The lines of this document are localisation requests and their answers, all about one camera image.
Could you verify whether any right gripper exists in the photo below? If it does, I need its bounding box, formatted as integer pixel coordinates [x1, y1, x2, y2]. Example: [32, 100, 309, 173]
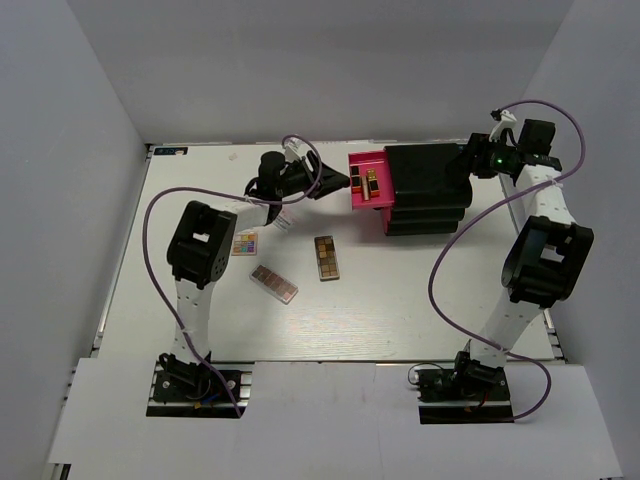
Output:
[444, 133, 518, 179]

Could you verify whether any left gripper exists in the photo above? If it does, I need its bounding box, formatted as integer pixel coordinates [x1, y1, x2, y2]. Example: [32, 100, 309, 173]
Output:
[277, 150, 349, 200]

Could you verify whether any gold black lipstick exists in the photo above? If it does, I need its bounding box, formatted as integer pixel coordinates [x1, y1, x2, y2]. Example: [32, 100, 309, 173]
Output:
[366, 169, 380, 198]
[350, 166, 362, 194]

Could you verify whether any pink drawer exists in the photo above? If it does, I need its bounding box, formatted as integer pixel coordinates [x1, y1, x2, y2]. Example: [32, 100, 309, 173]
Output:
[348, 150, 395, 210]

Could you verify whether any black drawer organizer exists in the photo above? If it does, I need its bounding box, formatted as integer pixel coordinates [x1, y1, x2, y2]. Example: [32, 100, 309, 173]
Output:
[382, 143, 472, 236]

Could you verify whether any rose gold lipstick tube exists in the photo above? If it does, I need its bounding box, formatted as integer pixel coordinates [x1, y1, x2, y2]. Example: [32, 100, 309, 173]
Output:
[360, 175, 371, 202]

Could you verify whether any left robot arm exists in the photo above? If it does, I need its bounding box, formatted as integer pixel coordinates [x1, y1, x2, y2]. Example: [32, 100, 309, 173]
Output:
[167, 150, 350, 399]

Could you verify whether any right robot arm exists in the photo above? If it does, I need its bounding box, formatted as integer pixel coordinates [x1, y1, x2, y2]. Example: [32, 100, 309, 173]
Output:
[451, 110, 594, 399]

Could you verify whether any white labelled card box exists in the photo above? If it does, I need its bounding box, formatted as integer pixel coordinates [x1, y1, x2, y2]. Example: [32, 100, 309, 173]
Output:
[273, 210, 296, 232]

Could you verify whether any brown eyeshadow palette upright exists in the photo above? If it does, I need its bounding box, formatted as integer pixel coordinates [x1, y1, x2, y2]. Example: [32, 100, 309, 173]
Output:
[314, 235, 340, 281]

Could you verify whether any colourful eyeshadow palette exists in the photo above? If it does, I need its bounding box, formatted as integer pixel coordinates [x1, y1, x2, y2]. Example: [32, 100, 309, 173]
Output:
[231, 230, 258, 256]

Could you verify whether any pink brown eyeshadow palette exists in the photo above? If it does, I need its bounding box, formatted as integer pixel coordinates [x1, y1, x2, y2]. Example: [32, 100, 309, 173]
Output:
[249, 265, 299, 305]

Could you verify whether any blue label left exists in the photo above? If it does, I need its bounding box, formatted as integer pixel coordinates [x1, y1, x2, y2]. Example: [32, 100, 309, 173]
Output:
[153, 147, 188, 156]

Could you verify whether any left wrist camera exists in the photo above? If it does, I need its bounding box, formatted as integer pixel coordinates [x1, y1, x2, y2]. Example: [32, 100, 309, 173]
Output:
[281, 136, 304, 162]

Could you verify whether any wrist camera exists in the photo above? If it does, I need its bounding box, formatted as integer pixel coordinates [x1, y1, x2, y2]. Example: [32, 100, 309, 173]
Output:
[489, 109, 517, 142]
[281, 136, 304, 162]

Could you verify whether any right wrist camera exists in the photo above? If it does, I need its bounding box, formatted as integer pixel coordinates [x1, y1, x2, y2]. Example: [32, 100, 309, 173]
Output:
[489, 109, 517, 142]

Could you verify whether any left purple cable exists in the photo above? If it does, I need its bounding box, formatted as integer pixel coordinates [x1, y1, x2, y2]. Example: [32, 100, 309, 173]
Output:
[142, 133, 322, 417]

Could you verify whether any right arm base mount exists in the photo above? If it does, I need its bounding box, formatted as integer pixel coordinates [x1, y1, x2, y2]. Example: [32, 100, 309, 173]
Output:
[407, 362, 514, 425]

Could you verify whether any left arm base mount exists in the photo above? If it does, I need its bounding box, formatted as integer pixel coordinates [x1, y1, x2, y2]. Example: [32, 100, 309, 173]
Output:
[146, 354, 253, 419]

